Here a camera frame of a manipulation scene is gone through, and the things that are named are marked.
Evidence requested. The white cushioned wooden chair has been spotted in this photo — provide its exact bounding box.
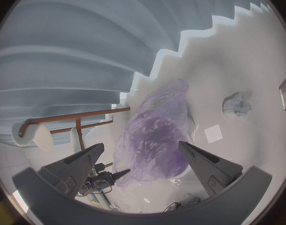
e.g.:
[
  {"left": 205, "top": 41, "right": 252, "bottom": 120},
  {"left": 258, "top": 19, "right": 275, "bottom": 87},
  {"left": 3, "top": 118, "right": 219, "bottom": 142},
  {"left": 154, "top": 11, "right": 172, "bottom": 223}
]
[{"left": 12, "top": 107, "right": 130, "bottom": 169}]

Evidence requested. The crumpled white paper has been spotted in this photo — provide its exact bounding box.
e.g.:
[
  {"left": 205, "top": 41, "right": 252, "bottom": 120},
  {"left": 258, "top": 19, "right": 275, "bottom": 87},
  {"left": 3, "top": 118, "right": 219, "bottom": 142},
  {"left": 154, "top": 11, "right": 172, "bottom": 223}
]
[{"left": 223, "top": 92, "right": 252, "bottom": 118}]

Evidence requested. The purple plastic bag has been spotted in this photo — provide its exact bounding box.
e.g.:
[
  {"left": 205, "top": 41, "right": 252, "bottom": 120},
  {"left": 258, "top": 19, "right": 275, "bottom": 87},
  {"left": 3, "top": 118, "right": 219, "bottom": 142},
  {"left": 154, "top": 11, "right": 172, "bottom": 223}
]
[{"left": 112, "top": 79, "right": 189, "bottom": 189}]

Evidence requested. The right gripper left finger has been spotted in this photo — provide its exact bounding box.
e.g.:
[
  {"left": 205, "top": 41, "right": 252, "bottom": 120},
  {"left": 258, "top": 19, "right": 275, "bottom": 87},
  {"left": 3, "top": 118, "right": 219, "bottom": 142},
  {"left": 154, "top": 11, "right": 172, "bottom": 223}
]
[{"left": 39, "top": 143, "right": 105, "bottom": 197}]

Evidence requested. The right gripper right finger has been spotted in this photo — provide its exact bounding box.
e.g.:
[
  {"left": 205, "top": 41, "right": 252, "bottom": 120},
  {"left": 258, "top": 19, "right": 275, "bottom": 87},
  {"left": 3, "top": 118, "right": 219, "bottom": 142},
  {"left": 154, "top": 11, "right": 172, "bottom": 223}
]
[{"left": 178, "top": 141, "right": 243, "bottom": 198}]

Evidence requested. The pale blue curtain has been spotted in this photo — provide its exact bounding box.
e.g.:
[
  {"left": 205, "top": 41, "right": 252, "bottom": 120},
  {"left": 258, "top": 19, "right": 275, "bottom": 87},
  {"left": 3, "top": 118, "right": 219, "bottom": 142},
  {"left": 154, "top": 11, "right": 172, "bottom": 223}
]
[{"left": 0, "top": 0, "right": 274, "bottom": 147}]

